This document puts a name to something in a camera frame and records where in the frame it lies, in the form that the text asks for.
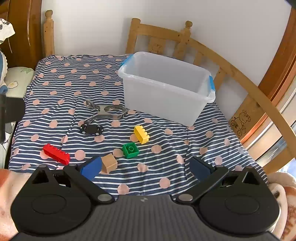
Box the brown window frame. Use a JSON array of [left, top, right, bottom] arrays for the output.
[[240, 14, 296, 173]]

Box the wooden cube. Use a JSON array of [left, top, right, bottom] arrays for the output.
[[100, 154, 118, 174]]

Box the clear plastic storage bin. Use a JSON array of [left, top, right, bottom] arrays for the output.
[[118, 51, 216, 127]]

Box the green building brick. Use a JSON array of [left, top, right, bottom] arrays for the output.
[[122, 143, 140, 159]]

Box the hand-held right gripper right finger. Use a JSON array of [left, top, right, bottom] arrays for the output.
[[172, 156, 269, 205]]

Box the light green printed pillow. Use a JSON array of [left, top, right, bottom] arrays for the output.
[[4, 67, 35, 98]]

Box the orange white fleece cloth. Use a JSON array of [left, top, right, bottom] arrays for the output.
[[0, 168, 296, 241]]

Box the light wooden bed frame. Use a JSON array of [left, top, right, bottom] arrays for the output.
[[43, 10, 289, 172]]

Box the black toy car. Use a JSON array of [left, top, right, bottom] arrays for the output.
[[80, 123, 104, 136]]

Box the yellow building brick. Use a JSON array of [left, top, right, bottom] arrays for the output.
[[134, 125, 150, 144]]

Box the red building brick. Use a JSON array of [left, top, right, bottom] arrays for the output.
[[43, 144, 71, 165]]

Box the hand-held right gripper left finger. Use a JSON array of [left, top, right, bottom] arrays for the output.
[[30, 156, 115, 205]]

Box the white printed cloth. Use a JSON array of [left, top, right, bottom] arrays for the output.
[[0, 18, 16, 45]]

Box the striped polka dot bedsheet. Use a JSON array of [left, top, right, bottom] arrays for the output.
[[8, 54, 269, 197]]

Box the blue white plush toy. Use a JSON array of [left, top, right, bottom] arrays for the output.
[[0, 50, 9, 93]]

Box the dark brown wooden headboard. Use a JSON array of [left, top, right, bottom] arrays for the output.
[[0, 0, 43, 70]]

